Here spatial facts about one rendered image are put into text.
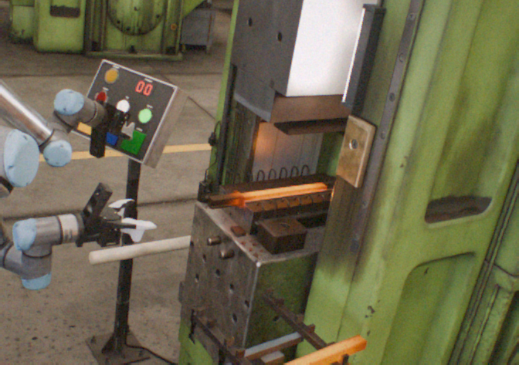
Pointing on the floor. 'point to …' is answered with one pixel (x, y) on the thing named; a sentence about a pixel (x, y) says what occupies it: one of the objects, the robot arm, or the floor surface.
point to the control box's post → (126, 244)
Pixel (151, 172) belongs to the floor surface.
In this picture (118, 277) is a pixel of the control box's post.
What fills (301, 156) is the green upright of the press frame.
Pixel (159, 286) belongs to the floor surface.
